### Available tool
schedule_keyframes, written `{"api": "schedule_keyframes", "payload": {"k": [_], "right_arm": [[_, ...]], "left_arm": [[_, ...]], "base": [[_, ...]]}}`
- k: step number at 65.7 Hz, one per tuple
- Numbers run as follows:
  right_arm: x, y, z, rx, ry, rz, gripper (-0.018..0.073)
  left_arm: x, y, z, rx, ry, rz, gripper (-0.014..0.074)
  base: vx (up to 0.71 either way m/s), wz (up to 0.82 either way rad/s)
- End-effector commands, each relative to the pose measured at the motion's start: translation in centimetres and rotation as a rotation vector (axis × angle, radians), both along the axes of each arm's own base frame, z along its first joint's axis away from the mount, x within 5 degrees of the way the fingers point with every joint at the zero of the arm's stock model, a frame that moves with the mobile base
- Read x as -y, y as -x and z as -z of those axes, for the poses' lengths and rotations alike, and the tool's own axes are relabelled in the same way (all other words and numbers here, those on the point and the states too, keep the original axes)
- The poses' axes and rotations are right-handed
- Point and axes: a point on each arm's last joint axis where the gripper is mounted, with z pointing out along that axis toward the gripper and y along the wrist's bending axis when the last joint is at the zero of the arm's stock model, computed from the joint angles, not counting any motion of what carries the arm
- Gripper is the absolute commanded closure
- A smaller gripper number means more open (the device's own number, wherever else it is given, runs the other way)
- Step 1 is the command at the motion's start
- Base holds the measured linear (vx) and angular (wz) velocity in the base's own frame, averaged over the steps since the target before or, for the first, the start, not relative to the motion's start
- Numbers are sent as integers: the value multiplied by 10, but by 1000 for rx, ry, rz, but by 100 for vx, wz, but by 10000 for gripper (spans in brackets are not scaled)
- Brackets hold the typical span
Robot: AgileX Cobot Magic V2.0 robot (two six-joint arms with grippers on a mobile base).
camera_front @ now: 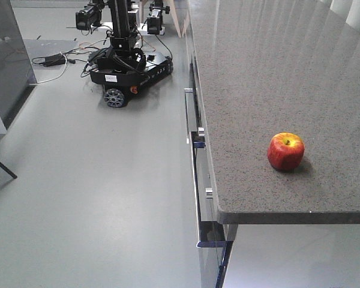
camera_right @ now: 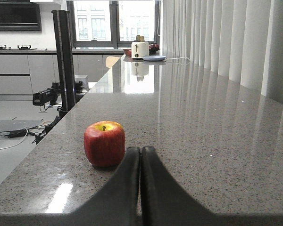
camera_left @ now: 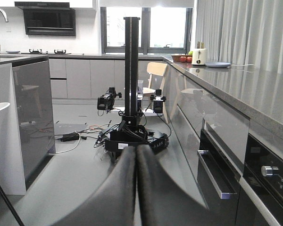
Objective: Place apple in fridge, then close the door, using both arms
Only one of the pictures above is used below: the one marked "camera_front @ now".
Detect red yellow apple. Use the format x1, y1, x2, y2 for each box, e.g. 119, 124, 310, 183
267, 132, 305, 172

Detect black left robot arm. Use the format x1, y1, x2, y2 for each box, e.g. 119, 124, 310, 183
75, 0, 108, 31

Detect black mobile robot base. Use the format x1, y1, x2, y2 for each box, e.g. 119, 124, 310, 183
87, 47, 173, 108

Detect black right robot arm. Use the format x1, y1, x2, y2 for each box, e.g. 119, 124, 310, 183
146, 0, 170, 35

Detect grey kitchen counter cabinets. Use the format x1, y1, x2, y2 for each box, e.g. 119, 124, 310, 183
188, 1, 360, 287

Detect black robot mast column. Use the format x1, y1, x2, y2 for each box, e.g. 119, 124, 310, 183
107, 0, 131, 52

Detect black power adapter brick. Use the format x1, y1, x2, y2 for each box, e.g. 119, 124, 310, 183
31, 53, 67, 67

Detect grey kitchen island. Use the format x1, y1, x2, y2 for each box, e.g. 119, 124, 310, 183
0, 1, 36, 139

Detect white chair black legs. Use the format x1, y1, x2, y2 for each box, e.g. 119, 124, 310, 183
0, 161, 17, 179

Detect grey window curtain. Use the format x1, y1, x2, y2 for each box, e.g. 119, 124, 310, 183
321, 0, 360, 32

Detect white floor cable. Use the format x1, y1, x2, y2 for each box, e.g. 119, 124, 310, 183
32, 56, 68, 85

